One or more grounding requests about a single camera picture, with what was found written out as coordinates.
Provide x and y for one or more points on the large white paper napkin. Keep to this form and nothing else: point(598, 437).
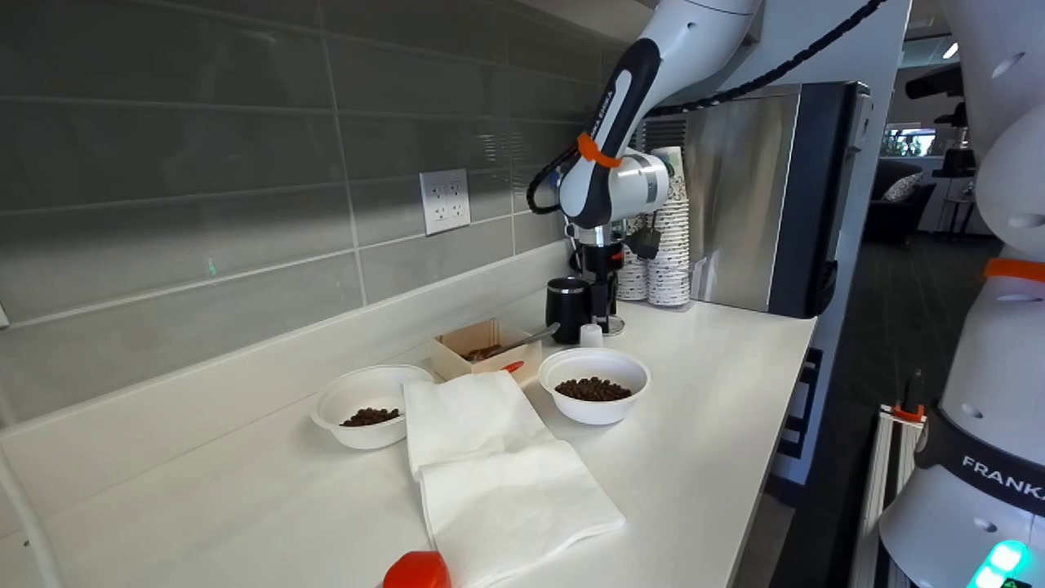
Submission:
point(511, 511)

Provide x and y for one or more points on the pole with orange clamp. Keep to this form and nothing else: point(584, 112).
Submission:
point(902, 446)

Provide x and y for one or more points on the stainless steel black appliance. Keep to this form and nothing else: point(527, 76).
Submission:
point(738, 198)

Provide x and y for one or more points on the small white paper napkin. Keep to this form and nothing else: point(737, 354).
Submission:
point(476, 418)

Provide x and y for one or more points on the short paper cup stack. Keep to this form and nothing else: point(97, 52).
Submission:
point(636, 264)

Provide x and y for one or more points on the small white bowl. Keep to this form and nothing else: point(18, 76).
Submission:
point(359, 392)

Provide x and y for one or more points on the tall patterned paper cup stack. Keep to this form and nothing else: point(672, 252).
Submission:
point(672, 240)

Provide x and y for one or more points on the white wall outlet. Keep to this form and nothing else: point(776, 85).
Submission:
point(444, 200)

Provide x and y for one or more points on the red round ball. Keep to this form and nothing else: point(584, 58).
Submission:
point(417, 568)

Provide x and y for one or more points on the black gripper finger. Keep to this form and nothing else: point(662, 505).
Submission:
point(591, 312)
point(615, 299)

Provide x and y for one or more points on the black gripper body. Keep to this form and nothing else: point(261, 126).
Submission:
point(596, 261)

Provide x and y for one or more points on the open cardboard box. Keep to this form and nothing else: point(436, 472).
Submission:
point(457, 354)

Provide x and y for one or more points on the large white bowl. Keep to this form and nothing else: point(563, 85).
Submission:
point(591, 408)

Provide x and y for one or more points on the small coffee beans pile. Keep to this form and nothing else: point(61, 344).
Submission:
point(370, 416)

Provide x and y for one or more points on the small white plastic cup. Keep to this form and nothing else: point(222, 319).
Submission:
point(591, 333)

